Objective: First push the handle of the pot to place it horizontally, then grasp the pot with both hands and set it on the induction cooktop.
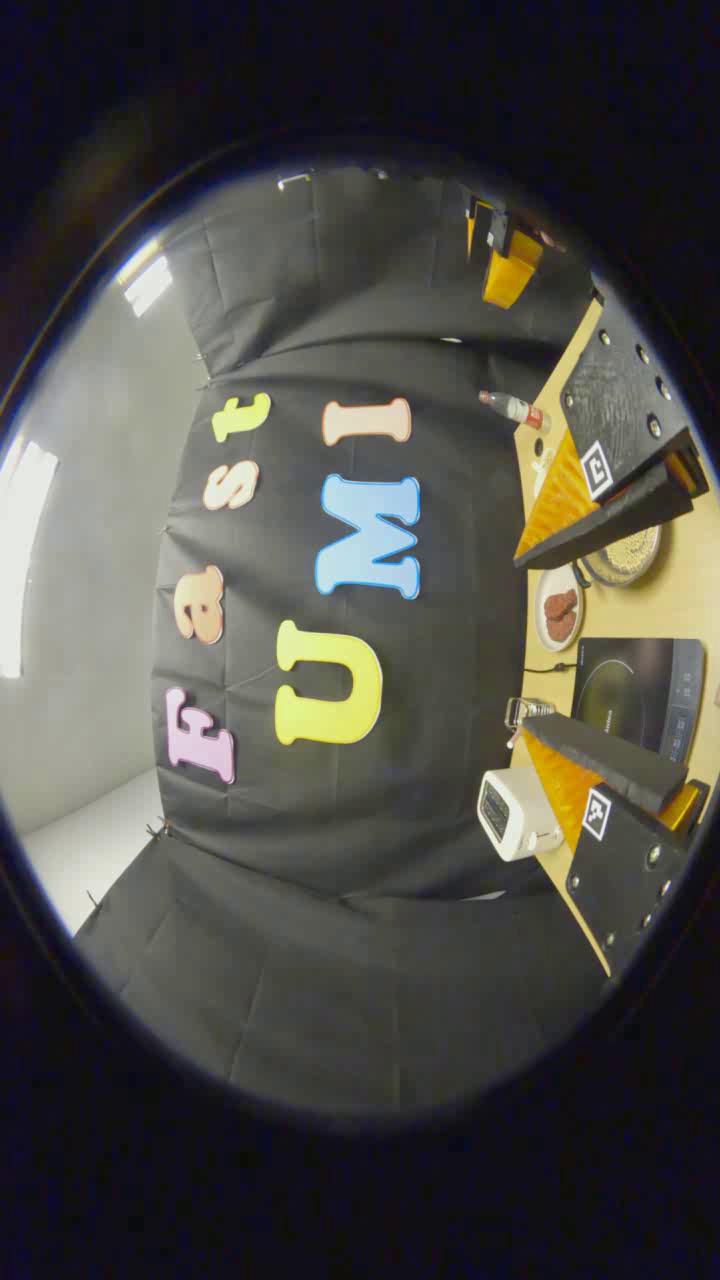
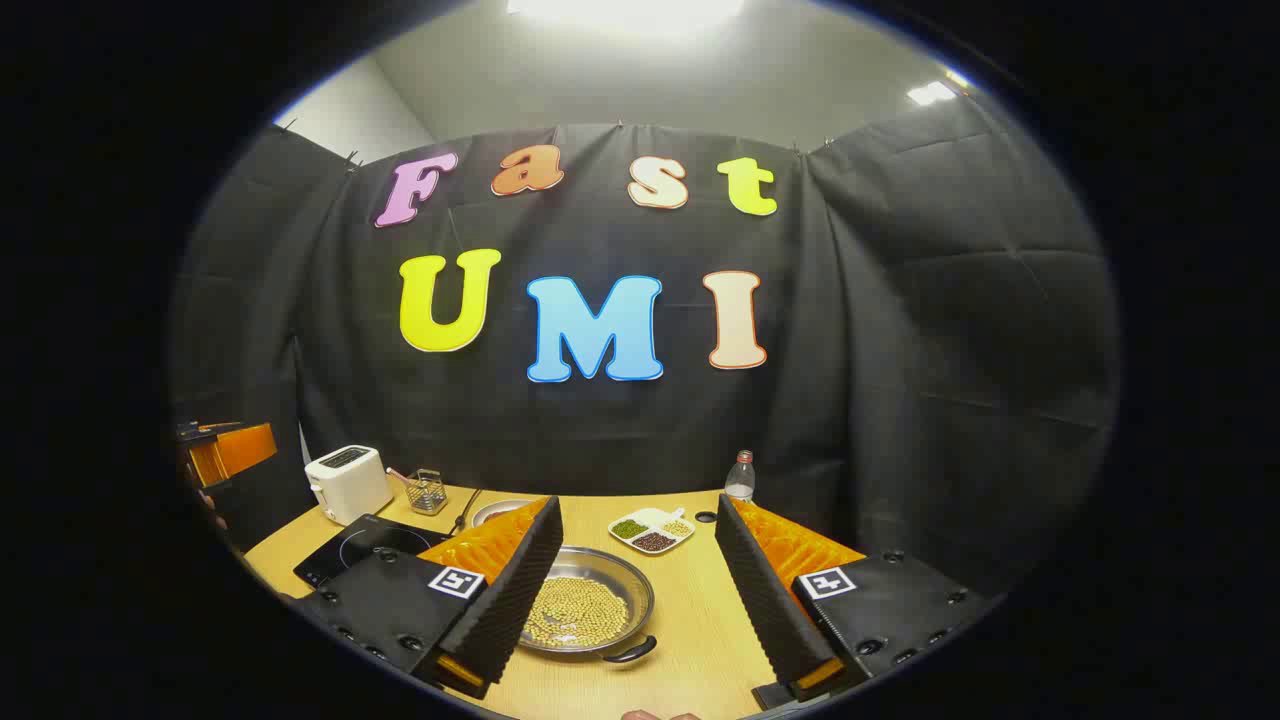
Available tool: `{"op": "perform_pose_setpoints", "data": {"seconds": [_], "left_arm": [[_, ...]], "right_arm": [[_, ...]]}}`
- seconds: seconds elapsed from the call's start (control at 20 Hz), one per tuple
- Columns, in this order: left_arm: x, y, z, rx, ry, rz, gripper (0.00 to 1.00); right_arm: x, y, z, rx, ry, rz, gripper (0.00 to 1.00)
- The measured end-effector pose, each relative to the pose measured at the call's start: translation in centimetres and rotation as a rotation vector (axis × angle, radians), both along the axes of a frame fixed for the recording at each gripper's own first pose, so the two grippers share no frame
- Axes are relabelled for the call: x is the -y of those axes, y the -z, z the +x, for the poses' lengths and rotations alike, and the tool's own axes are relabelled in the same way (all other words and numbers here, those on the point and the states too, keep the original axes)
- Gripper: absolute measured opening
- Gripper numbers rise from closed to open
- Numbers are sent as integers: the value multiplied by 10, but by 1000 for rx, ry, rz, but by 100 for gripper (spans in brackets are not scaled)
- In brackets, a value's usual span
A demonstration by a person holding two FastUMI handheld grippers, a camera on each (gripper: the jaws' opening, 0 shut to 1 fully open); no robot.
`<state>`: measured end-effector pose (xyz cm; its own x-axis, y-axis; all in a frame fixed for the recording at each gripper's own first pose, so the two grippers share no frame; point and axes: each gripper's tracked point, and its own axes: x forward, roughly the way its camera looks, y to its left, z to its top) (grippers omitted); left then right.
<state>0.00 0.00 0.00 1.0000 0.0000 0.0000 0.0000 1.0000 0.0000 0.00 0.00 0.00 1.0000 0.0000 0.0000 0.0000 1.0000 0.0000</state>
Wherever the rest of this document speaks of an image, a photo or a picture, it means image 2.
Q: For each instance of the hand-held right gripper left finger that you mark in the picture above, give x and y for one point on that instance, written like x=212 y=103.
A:
x=510 y=600

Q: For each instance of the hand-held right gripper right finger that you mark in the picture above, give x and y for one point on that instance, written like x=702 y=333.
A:
x=765 y=600

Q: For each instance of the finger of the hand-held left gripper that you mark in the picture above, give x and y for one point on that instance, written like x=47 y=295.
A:
x=240 y=452

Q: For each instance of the black induction cooktop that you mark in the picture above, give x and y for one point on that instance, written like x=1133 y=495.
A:
x=350 y=550

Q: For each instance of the layer of yellow soybeans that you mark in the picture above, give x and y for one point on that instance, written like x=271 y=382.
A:
x=580 y=610

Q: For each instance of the round white plate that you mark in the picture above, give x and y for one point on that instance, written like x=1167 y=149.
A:
x=490 y=512

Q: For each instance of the white toaster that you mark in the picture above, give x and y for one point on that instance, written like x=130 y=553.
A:
x=345 y=485

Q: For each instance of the small heap of pale soybeans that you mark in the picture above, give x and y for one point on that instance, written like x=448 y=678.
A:
x=677 y=527

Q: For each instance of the clear water bottle red label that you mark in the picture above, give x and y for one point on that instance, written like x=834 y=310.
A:
x=740 y=480

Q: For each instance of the heap of dark red beans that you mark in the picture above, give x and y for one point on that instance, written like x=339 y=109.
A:
x=653 y=541

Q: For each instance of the white divided dish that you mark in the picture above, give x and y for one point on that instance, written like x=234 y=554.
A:
x=650 y=530

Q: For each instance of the heap of green mung beans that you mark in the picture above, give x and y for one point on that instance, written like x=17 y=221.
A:
x=629 y=528

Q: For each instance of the red white striped straw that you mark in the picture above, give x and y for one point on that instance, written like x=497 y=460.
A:
x=398 y=475

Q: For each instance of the black backdrop cloth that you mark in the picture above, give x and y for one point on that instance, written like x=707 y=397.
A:
x=900 y=350

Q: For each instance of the ceiling light panel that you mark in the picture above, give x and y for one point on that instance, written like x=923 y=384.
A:
x=625 y=10
x=932 y=93

